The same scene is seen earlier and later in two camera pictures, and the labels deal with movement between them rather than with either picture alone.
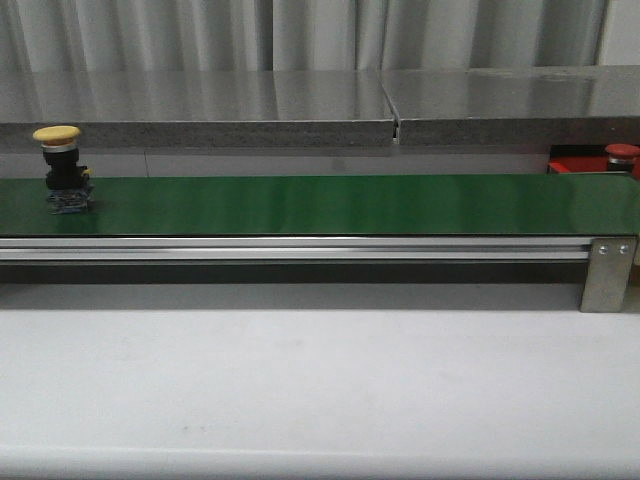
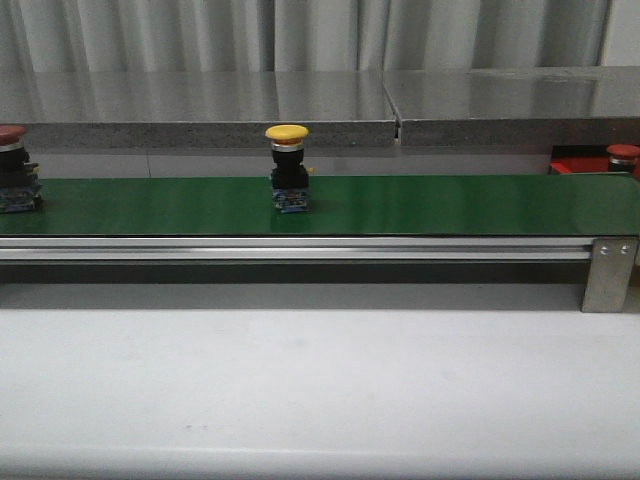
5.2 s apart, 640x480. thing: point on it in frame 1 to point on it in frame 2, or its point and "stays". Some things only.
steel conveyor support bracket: [608, 275] stays
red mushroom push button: [620, 157] stays
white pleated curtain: [56, 36] stays
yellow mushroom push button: [68, 184] to [289, 175]
